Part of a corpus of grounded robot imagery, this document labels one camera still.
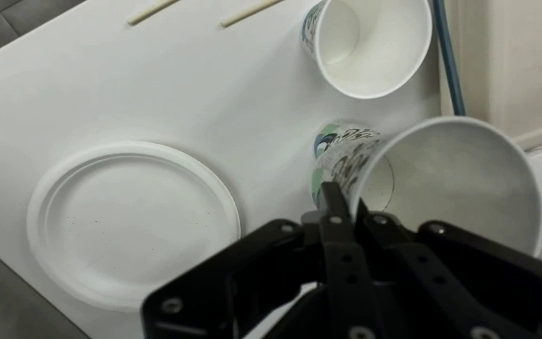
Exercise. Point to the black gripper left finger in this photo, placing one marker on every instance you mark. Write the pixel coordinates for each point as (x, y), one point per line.
(340, 270)

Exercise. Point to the wooden stick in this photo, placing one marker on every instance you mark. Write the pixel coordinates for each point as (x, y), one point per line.
(152, 12)
(250, 12)

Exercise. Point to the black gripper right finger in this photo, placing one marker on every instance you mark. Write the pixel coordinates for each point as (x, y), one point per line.
(472, 283)

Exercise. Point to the white paper plate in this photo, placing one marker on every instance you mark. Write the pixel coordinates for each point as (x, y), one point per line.
(133, 227)

